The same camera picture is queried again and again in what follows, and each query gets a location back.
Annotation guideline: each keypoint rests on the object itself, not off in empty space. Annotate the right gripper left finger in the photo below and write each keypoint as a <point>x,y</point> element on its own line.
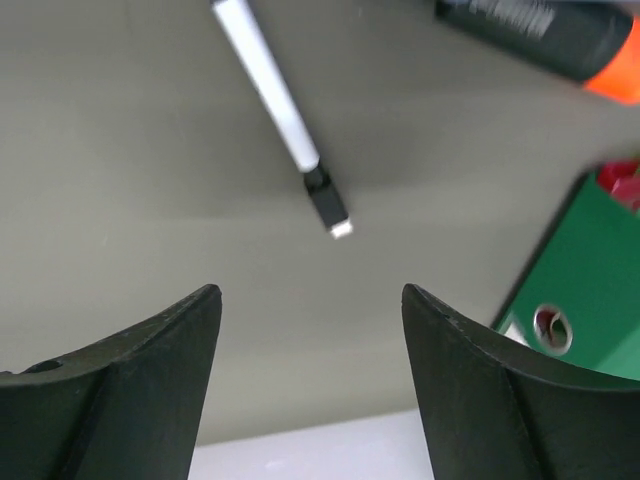
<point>128,406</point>

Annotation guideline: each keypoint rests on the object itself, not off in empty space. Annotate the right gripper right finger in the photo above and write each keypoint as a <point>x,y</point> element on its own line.
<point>492,408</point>

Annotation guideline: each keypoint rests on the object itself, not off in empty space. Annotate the black capped white marker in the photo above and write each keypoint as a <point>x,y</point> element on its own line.
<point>244,34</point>

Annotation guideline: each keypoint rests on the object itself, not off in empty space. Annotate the green ring binder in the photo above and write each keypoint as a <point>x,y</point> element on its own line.
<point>577,298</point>

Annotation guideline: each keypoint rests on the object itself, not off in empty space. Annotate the orange highlighter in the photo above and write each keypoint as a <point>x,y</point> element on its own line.
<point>595,45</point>

